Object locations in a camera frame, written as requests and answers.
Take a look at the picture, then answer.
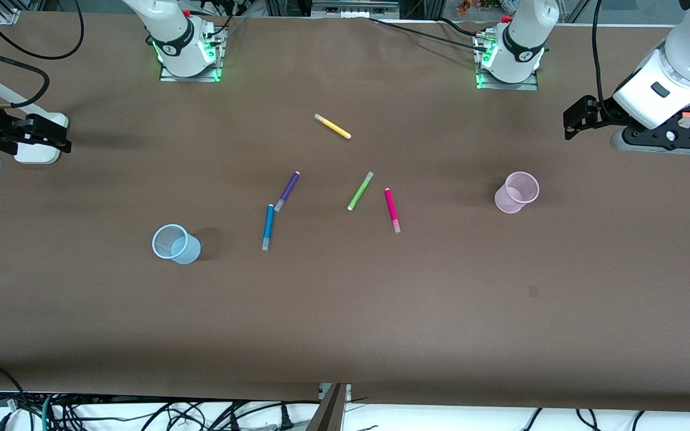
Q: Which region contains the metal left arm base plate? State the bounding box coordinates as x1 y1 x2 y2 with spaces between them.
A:
474 31 540 92

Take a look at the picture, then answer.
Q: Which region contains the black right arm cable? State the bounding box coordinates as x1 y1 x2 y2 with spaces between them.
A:
0 0 86 110

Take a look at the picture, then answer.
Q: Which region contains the aluminium frame post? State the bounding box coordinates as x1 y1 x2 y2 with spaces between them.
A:
305 383 350 431

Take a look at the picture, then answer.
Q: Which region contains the translucent pink cup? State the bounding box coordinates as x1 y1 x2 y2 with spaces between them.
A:
494 171 541 214

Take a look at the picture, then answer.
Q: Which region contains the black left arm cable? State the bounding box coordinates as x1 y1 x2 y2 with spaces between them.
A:
591 0 622 122

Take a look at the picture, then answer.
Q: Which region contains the black cable on table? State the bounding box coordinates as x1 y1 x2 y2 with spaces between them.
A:
368 16 491 52

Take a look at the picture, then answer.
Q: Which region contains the purple marker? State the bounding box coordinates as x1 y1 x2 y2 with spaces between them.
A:
274 171 301 213

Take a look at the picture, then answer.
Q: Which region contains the pink marker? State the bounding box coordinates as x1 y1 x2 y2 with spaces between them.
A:
384 187 402 234

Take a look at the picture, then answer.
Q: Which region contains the grey metal box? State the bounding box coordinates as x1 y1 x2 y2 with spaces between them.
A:
311 0 401 19

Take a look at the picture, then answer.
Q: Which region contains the translucent blue cup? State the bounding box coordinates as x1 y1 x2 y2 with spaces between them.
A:
152 224 202 265

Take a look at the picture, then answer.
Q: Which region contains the blue marker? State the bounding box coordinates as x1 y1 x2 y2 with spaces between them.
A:
261 204 276 251

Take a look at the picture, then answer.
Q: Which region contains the green marker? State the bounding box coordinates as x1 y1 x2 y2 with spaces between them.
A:
347 171 375 211

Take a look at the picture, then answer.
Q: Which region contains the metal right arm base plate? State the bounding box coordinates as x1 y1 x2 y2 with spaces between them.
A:
158 26 226 83

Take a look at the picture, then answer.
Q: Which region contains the white desk lamp stand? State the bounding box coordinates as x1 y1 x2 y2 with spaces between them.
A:
0 59 69 165

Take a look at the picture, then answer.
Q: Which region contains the yellow marker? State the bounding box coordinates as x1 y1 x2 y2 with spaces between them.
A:
314 113 352 140

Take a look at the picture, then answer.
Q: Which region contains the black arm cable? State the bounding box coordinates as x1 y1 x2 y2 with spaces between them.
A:
591 0 622 122
0 0 86 110

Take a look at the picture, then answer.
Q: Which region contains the brown paper table cover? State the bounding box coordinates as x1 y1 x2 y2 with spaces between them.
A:
0 11 690 414

